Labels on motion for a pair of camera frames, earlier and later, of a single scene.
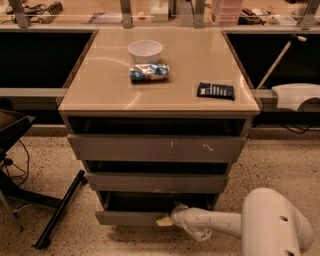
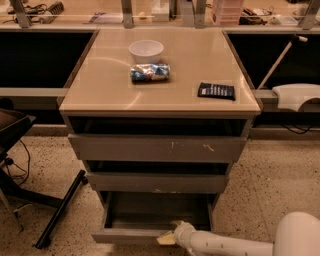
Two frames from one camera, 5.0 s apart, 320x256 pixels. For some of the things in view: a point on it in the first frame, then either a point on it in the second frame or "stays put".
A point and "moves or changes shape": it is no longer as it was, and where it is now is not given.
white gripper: (177, 215) to (184, 231)
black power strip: (55, 8) stays put
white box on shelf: (159, 10) stays put
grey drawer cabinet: (156, 116) stays put
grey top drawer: (153, 148) stays put
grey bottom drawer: (143, 208) moves or changes shape
